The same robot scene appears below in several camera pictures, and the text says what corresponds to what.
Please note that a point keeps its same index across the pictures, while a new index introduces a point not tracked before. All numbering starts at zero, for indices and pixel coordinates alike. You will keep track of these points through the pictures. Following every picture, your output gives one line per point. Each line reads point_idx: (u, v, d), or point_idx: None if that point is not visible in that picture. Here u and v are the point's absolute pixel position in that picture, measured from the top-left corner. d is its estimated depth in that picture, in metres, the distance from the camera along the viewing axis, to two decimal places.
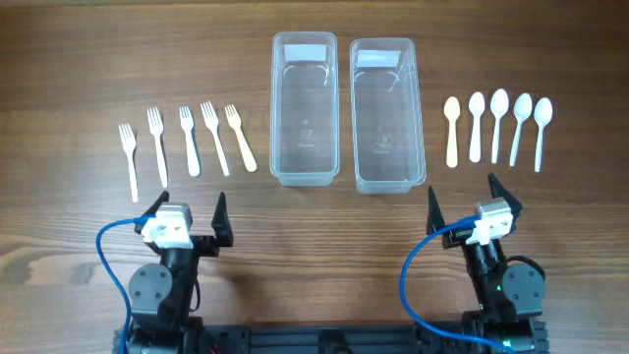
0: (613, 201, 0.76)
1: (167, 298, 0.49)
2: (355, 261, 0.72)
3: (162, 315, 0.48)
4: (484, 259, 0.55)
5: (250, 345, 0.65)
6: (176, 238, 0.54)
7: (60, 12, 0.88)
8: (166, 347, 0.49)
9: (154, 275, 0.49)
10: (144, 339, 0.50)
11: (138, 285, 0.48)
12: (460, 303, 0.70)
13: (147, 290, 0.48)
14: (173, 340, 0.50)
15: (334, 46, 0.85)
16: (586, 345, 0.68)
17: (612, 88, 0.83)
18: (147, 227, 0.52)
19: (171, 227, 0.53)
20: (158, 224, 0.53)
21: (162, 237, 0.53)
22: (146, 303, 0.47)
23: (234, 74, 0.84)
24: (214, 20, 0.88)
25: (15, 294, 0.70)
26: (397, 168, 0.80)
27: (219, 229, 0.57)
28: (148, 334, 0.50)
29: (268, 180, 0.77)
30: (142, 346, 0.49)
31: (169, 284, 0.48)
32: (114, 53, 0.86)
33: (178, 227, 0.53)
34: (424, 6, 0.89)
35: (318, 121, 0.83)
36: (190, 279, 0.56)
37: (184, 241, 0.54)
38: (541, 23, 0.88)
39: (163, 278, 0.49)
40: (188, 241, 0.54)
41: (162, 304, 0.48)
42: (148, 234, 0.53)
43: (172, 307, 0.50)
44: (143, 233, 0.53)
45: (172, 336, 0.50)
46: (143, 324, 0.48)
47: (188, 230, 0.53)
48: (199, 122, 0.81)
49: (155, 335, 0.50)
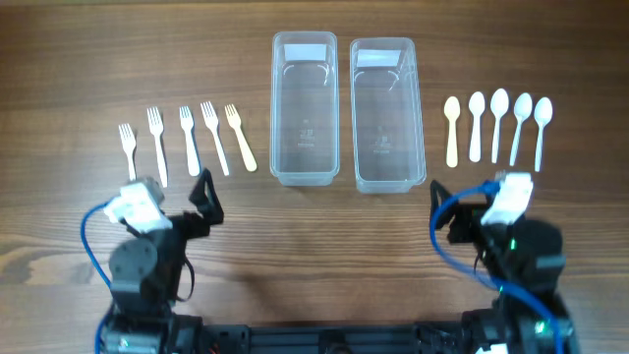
0: (613, 201, 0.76)
1: (152, 275, 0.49)
2: (355, 260, 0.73)
3: (143, 292, 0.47)
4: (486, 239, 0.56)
5: (250, 345, 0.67)
6: (144, 213, 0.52)
7: (60, 11, 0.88)
8: (147, 333, 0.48)
9: (138, 251, 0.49)
10: (124, 325, 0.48)
11: (122, 261, 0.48)
12: (460, 302, 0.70)
13: (131, 265, 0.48)
14: (156, 326, 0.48)
15: (334, 46, 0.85)
16: (585, 344, 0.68)
17: (612, 87, 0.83)
18: (112, 206, 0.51)
19: (136, 204, 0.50)
20: (123, 204, 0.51)
21: (130, 214, 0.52)
22: (129, 277, 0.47)
23: (234, 74, 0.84)
24: (214, 20, 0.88)
25: (15, 293, 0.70)
26: (396, 168, 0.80)
27: (200, 204, 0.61)
28: (129, 322, 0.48)
29: (268, 180, 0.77)
30: (122, 332, 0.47)
31: (153, 261, 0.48)
32: (114, 53, 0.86)
33: (143, 204, 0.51)
34: (424, 6, 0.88)
35: (318, 121, 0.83)
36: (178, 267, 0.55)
37: (154, 216, 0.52)
38: (541, 23, 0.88)
39: (147, 254, 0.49)
40: (159, 216, 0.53)
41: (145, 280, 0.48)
42: (114, 212, 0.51)
43: (156, 286, 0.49)
44: (109, 211, 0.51)
45: (154, 324, 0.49)
46: (126, 301, 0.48)
47: (155, 206, 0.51)
48: (199, 122, 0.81)
49: (137, 323, 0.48)
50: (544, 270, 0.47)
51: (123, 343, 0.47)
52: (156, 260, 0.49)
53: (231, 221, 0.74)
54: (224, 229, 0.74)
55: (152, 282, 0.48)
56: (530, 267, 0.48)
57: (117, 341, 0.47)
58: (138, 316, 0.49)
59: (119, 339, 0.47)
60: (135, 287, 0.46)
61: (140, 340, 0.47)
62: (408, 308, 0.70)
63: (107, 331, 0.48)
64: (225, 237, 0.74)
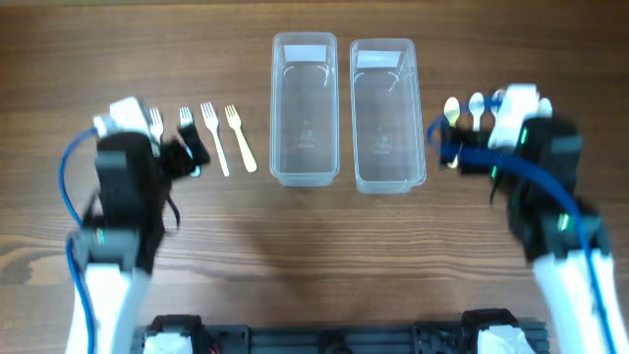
0: (613, 201, 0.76)
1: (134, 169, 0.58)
2: (355, 261, 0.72)
3: (132, 181, 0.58)
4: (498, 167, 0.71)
5: (250, 344, 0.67)
6: None
7: (60, 12, 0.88)
8: (121, 230, 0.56)
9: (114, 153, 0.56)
10: (97, 225, 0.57)
11: (104, 159, 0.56)
12: (460, 303, 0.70)
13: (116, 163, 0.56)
14: (128, 224, 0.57)
15: (333, 46, 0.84)
16: None
17: (612, 88, 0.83)
18: None
19: None
20: None
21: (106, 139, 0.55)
22: (111, 167, 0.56)
23: (234, 74, 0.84)
24: (214, 21, 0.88)
25: (15, 294, 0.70)
26: (396, 169, 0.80)
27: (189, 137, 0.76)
28: (102, 223, 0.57)
29: (268, 180, 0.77)
30: (94, 230, 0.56)
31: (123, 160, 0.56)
32: (114, 53, 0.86)
33: None
34: (424, 7, 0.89)
35: (318, 121, 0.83)
36: (149, 196, 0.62)
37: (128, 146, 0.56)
38: (541, 23, 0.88)
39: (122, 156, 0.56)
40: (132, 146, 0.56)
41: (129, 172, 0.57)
42: None
43: (135, 180, 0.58)
44: None
45: (130, 222, 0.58)
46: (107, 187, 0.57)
47: None
48: (199, 122, 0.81)
49: (109, 221, 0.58)
50: (560, 151, 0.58)
51: (98, 233, 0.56)
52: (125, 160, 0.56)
53: (231, 221, 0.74)
54: (224, 229, 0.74)
55: (142, 182, 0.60)
56: (547, 149, 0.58)
57: (94, 232, 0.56)
58: (113, 226, 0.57)
59: (93, 233, 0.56)
60: (123, 166, 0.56)
61: (116, 237, 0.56)
62: (408, 308, 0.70)
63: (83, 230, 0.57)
64: (225, 237, 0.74)
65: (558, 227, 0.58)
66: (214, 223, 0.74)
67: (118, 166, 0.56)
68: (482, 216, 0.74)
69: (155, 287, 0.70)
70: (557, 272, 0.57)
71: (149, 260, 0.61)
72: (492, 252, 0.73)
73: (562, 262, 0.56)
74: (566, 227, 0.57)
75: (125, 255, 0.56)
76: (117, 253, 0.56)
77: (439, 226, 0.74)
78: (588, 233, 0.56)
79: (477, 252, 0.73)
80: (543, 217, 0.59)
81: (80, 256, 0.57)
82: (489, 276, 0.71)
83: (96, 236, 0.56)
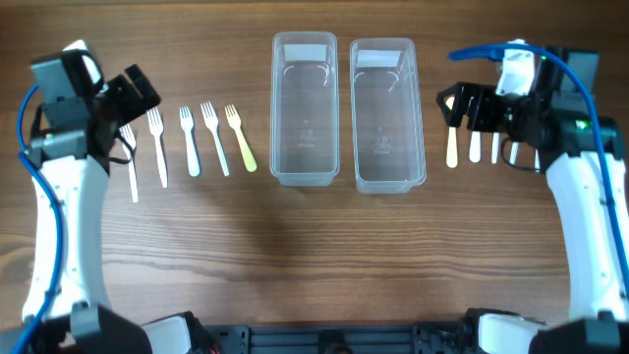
0: None
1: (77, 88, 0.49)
2: (355, 261, 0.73)
3: (76, 96, 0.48)
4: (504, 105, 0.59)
5: (250, 345, 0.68)
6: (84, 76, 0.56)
7: (60, 11, 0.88)
8: (75, 127, 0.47)
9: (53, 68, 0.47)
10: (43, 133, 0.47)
11: (40, 76, 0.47)
12: (460, 303, 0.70)
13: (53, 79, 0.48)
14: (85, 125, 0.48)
15: (334, 46, 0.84)
16: None
17: (612, 87, 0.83)
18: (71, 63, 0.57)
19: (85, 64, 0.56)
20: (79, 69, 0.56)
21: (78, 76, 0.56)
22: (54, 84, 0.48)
23: (234, 74, 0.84)
24: (214, 20, 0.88)
25: (16, 293, 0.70)
26: (396, 168, 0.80)
27: None
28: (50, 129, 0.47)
29: (268, 180, 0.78)
30: (43, 138, 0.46)
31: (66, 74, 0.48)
32: (114, 53, 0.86)
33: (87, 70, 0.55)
34: (424, 6, 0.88)
35: (318, 121, 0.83)
36: (115, 114, 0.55)
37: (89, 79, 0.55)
38: (541, 23, 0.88)
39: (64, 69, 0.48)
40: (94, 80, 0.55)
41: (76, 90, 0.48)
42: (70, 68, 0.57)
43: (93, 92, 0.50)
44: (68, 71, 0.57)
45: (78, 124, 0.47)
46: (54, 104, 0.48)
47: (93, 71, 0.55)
48: (199, 122, 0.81)
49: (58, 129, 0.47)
50: (579, 65, 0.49)
51: (48, 140, 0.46)
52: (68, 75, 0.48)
53: (231, 221, 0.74)
54: (224, 228, 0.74)
55: (91, 90, 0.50)
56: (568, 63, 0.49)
57: (42, 139, 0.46)
58: (63, 118, 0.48)
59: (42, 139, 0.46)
60: (60, 69, 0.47)
61: (67, 137, 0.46)
62: (408, 308, 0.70)
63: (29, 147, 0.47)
64: (225, 237, 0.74)
65: (570, 114, 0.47)
66: (214, 223, 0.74)
67: (60, 70, 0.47)
68: (482, 216, 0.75)
69: (155, 287, 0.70)
70: (577, 172, 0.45)
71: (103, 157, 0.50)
72: (492, 252, 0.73)
73: (576, 156, 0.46)
74: (587, 126, 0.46)
75: (79, 147, 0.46)
76: (69, 145, 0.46)
77: (439, 226, 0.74)
78: (603, 140, 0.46)
79: (476, 252, 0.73)
80: (561, 116, 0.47)
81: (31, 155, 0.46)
82: (489, 276, 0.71)
83: (44, 144, 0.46)
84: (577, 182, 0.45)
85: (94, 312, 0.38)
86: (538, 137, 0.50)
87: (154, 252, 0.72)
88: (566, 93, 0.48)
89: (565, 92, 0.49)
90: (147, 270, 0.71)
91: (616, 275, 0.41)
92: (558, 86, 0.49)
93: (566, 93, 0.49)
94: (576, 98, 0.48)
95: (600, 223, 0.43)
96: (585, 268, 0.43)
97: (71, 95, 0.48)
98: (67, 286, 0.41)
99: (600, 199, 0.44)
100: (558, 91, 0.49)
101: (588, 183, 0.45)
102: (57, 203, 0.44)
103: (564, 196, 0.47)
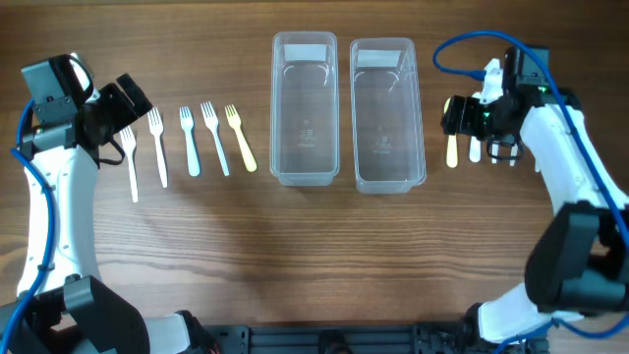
0: None
1: (63, 87, 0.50)
2: (355, 261, 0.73)
3: (61, 95, 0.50)
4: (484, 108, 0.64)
5: (250, 345, 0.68)
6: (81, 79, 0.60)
7: (60, 11, 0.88)
8: (61, 123, 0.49)
9: (40, 70, 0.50)
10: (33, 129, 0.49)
11: (30, 78, 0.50)
12: (460, 303, 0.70)
13: (41, 80, 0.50)
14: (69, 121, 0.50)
15: (334, 46, 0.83)
16: (586, 344, 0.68)
17: (612, 87, 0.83)
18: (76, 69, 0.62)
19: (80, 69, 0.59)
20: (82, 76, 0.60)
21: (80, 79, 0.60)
22: (41, 84, 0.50)
23: (234, 74, 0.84)
24: (214, 20, 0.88)
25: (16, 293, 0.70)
26: (396, 168, 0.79)
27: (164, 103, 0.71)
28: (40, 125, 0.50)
29: (268, 180, 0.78)
30: (33, 134, 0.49)
31: (52, 74, 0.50)
32: (113, 53, 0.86)
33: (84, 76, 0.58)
34: (424, 6, 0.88)
35: (318, 121, 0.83)
36: (105, 118, 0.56)
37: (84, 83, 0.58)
38: (541, 22, 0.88)
39: (49, 70, 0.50)
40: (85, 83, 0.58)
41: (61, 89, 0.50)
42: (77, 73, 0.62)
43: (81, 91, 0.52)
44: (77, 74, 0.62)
45: (64, 120, 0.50)
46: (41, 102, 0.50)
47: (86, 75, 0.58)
48: (199, 122, 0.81)
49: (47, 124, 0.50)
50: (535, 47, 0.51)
51: (38, 134, 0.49)
52: (54, 74, 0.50)
53: (231, 221, 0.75)
54: (224, 228, 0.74)
55: (80, 92, 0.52)
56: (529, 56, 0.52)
57: (33, 135, 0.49)
58: (51, 116, 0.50)
59: (32, 135, 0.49)
60: (47, 69, 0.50)
61: (54, 130, 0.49)
62: (408, 308, 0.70)
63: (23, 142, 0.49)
64: (225, 237, 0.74)
65: (534, 88, 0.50)
66: (214, 223, 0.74)
67: (48, 72, 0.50)
68: (482, 217, 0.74)
69: (155, 287, 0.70)
70: (546, 126, 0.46)
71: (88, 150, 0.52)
72: (492, 252, 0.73)
73: (542, 108, 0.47)
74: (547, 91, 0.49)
75: (67, 138, 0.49)
76: (56, 137, 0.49)
77: (439, 226, 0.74)
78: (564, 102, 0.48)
79: (477, 252, 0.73)
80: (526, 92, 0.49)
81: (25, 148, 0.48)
82: (489, 276, 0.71)
83: (35, 138, 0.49)
84: (544, 122, 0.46)
85: (87, 281, 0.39)
86: (508, 107, 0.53)
87: (154, 252, 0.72)
88: (528, 77, 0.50)
89: (527, 76, 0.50)
90: (148, 270, 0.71)
91: (589, 180, 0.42)
92: (520, 71, 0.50)
93: (528, 75, 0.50)
94: (537, 80, 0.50)
95: (568, 148, 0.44)
96: (561, 183, 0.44)
97: (58, 94, 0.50)
98: (60, 262, 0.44)
99: (564, 132, 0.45)
100: (520, 75, 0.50)
101: (555, 121, 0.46)
102: (48, 187, 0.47)
103: (537, 140, 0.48)
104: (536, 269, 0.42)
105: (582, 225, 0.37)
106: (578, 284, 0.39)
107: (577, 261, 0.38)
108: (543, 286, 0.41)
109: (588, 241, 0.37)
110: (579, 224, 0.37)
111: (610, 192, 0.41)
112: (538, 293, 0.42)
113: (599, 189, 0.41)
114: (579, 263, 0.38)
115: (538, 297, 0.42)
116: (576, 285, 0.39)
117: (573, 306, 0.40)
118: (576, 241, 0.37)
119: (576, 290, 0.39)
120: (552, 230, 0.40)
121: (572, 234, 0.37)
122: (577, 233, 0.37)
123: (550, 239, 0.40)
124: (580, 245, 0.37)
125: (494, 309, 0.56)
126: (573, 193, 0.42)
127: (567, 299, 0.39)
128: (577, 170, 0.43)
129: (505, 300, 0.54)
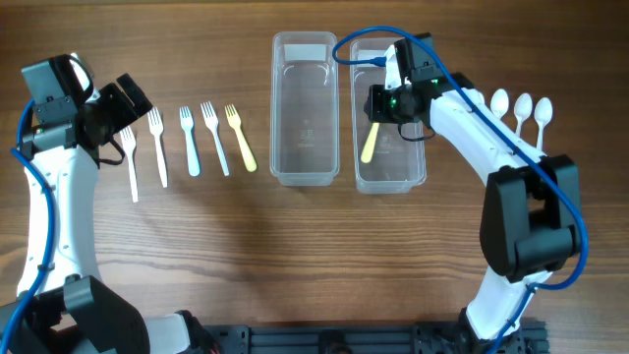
0: (613, 200, 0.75)
1: (64, 86, 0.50)
2: (355, 261, 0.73)
3: (62, 96, 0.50)
4: (390, 94, 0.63)
5: (250, 345, 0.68)
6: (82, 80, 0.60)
7: (59, 11, 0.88)
8: (61, 124, 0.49)
9: (41, 72, 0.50)
10: (33, 130, 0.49)
11: (30, 79, 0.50)
12: (460, 303, 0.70)
13: (41, 80, 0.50)
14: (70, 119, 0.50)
15: (334, 46, 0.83)
16: (585, 344, 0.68)
17: (611, 87, 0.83)
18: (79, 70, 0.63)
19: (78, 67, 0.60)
20: (84, 78, 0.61)
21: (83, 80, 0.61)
22: (42, 85, 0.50)
23: (234, 74, 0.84)
24: (214, 20, 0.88)
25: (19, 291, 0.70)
26: (396, 169, 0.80)
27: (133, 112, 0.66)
28: (39, 125, 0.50)
29: (267, 180, 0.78)
30: (33, 135, 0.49)
31: (53, 75, 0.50)
32: (113, 53, 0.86)
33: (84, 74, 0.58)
34: (424, 6, 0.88)
35: (317, 121, 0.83)
36: (105, 118, 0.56)
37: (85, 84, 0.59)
38: (540, 21, 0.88)
39: (50, 72, 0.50)
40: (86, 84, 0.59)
41: (60, 89, 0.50)
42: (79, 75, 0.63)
43: (80, 91, 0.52)
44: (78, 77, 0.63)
45: (64, 120, 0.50)
46: (41, 104, 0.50)
47: (87, 75, 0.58)
48: (199, 122, 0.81)
49: (46, 125, 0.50)
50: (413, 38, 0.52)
51: (38, 134, 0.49)
52: (54, 76, 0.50)
53: (230, 221, 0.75)
54: (224, 228, 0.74)
55: (81, 93, 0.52)
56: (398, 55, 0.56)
57: (33, 135, 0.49)
58: (51, 117, 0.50)
59: (32, 135, 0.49)
60: (47, 70, 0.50)
61: (55, 131, 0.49)
62: (408, 308, 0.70)
63: (21, 141, 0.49)
64: (225, 237, 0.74)
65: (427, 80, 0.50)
66: (214, 223, 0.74)
67: (48, 72, 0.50)
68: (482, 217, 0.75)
69: (155, 287, 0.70)
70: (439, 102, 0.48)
71: (88, 148, 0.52)
72: None
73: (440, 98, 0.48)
74: (441, 81, 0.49)
75: (68, 137, 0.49)
76: (57, 139, 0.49)
77: (439, 226, 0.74)
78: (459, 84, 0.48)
79: (477, 252, 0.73)
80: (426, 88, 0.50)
81: (24, 147, 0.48)
82: None
83: (35, 138, 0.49)
84: (444, 107, 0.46)
85: (86, 281, 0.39)
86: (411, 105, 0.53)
87: (153, 251, 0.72)
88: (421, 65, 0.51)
89: (419, 68, 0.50)
90: (147, 270, 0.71)
91: (500, 147, 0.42)
92: (412, 63, 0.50)
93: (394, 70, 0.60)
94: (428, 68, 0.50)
95: (474, 125, 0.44)
96: (481, 160, 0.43)
97: (58, 95, 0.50)
98: (60, 262, 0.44)
99: (466, 110, 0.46)
100: (413, 68, 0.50)
101: (455, 105, 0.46)
102: (48, 187, 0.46)
103: (446, 128, 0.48)
104: (487, 243, 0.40)
105: (513, 189, 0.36)
106: (532, 243, 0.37)
107: (520, 214, 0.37)
108: (500, 258, 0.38)
109: (523, 203, 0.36)
110: (508, 187, 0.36)
111: (525, 151, 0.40)
112: (497, 265, 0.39)
113: (512, 152, 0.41)
114: (523, 221, 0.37)
115: (500, 273, 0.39)
116: (531, 245, 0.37)
117: (539, 265, 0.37)
118: (512, 205, 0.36)
119: (534, 251, 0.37)
120: (487, 205, 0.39)
121: (505, 199, 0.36)
122: (510, 197, 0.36)
123: (488, 213, 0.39)
124: (517, 207, 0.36)
125: (478, 306, 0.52)
126: (492, 164, 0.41)
127: (528, 263, 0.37)
128: (488, 143, 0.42)
129: (483, 287, 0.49)
